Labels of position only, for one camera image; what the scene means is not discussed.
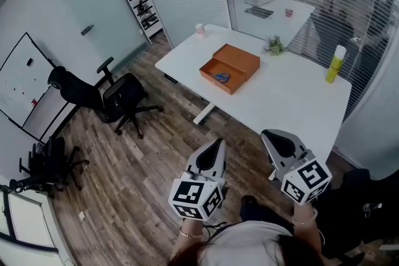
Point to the yellow spray can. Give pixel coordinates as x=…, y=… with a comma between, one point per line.
x=335, y=65

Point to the black chair behind blinds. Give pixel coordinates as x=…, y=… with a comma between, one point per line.
x=333, y=37

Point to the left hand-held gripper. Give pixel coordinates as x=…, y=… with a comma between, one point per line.
x=193, y=193

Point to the dark keyboard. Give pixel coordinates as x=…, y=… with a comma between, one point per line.
x=258, y=12

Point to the small paper scrap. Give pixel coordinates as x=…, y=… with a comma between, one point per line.
x=81, y=215

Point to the person's black trousers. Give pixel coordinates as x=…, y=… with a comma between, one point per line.
x=265, y=211

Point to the black whiteboard eraser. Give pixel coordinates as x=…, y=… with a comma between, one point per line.
x=30, y=62

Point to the pink and white cup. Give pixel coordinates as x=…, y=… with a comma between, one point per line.
x=200, y=31

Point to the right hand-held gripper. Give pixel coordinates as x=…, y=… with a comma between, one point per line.
x=307, y=180

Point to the white whiteboard with black frame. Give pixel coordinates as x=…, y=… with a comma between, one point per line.
x=22, y=84

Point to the black office chair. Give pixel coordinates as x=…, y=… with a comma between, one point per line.
x=50, y=165
x=115, y=96

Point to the black chair with silver part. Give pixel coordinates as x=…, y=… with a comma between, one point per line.
x=358, y=211

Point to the person's right forearm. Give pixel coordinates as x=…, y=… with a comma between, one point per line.
x=308, y=233

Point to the small green potted plant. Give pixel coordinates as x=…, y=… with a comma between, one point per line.
x=275, y=46

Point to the person's left forearm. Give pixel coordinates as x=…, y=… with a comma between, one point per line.
x=187, y=244

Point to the white table behind blinds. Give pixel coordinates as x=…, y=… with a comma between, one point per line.
x=280, y=25

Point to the black desk control panel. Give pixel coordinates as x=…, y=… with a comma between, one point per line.
x=171, y=79

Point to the person's white shirt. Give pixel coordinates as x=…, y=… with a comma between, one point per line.
x=246, y=243

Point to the orange cardboard box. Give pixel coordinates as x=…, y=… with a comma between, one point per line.
x=238, y=59

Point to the white desk leg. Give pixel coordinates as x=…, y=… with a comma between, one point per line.
x=204, y=113

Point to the small pink cup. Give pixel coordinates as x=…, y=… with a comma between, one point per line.
x=289, y=12

